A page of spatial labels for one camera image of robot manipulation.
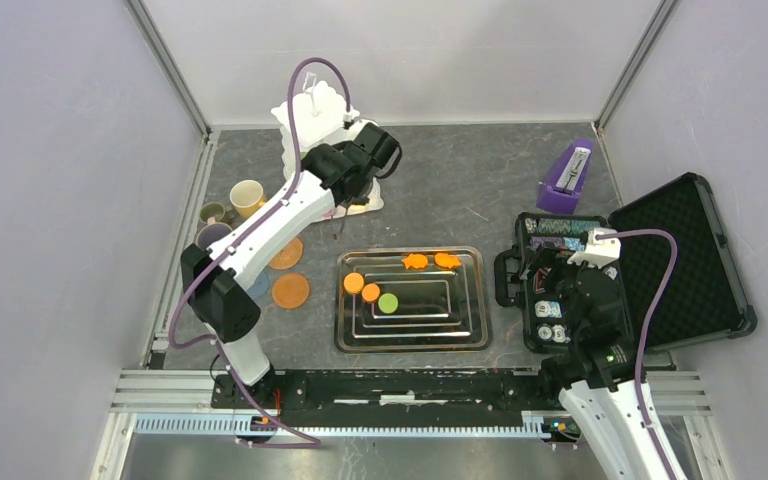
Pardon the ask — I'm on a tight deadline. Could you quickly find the white three-tier dessert stand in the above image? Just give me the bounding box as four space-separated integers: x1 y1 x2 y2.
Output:
267 81 384 228

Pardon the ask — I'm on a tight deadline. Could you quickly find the pink tall mug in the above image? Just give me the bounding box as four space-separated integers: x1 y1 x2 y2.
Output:
194 222 233 250

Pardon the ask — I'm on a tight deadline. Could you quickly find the red triangular dealer marker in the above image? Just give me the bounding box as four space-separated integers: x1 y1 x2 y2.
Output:
533 269 551 294

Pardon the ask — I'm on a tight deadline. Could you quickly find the black poker chip case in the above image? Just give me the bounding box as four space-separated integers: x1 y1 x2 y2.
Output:
494 172 758 352

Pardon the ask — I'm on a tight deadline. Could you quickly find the small round orange biscuit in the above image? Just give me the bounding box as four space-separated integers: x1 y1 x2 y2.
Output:
361 283 381 304

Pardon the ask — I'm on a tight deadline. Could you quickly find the orange fish cookie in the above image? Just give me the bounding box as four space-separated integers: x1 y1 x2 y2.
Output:
434 252 462 270

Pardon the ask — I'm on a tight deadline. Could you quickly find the small green cup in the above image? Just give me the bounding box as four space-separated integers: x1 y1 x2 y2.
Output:
198 202 236 225

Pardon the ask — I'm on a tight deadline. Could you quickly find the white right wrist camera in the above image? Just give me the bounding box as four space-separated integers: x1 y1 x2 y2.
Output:
566 227 622 269

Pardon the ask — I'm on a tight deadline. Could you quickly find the green patterned chip roll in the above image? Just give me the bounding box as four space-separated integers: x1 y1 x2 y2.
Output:
536 218 600 237

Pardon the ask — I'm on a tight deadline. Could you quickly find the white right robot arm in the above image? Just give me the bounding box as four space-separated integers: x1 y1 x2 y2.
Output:
537 248 686 479

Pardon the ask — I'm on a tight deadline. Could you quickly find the woven rattan coaster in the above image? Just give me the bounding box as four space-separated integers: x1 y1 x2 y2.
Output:
268 237 304 270

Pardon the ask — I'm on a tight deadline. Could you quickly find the green round macaron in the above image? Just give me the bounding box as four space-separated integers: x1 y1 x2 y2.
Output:
377 293 399 315

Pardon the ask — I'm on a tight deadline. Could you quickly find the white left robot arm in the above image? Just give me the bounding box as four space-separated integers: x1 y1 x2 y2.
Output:
180 123 402 408

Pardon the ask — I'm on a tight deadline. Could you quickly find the round wooden coaster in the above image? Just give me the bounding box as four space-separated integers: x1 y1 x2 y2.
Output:
272 273 310 310

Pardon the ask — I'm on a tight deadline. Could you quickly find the stainless steel serving tray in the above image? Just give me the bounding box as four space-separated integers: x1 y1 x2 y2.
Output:
334 246 492 354

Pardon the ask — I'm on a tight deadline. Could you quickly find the yellow mug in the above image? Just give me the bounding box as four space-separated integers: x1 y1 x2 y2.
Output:
229 180 266 219

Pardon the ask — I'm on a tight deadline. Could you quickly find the purple metronome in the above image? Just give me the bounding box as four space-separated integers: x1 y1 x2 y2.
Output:
536 138 594 215

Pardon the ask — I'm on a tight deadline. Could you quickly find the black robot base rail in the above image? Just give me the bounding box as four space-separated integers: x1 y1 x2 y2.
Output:
210 368 584 430

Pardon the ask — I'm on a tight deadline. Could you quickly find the blue grey coaster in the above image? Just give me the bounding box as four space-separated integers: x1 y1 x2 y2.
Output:
247 270 271 300

